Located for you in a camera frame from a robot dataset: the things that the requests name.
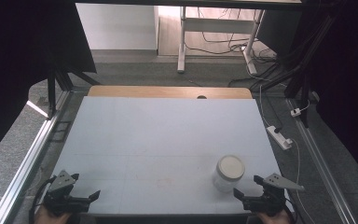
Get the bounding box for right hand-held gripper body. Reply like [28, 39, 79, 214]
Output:
[242, 173, 306, 217]

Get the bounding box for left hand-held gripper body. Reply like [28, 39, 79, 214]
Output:
[42, 169, 90, 217]

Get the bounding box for clear glass jar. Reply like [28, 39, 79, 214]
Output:
[212, 167, 242, 193]

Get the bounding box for white round jar lid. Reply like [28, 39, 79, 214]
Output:
[216, 154, 246, 182]

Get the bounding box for person's right hand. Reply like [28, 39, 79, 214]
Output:
[255, 211, 294, 224]

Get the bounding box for person's left hand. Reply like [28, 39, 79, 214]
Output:
[34, 205, 73, 224]

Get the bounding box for white power strip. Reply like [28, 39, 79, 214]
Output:
[266, 124, 294, 151]

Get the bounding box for black metal stand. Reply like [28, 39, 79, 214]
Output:
[46, 62, 103, 121]
[251, 0, 340, 129]

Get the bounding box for white table cover sheet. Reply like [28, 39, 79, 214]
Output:
[50, 95, 295, 217]

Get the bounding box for wooden table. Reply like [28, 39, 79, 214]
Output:
[88, 85, 254, 100]

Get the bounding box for black curtain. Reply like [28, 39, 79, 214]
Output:
[301, 0, 358, 189]
[0, 0, 98, 166]

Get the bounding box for white power cable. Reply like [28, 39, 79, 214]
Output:
[291, 137, 317, 224]

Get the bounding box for black floor bracket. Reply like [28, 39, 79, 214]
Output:
[50, 120, 73, 143]

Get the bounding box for aluminium frame rail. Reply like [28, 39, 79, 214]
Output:
[286, 98, 357, 224]
[0, 90, 73, 224]

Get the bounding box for black floor cables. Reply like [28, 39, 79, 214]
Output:
[185, 7, 282, 89]

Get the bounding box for white desk frame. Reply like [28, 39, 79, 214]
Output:
[177, 6, 266, 76]

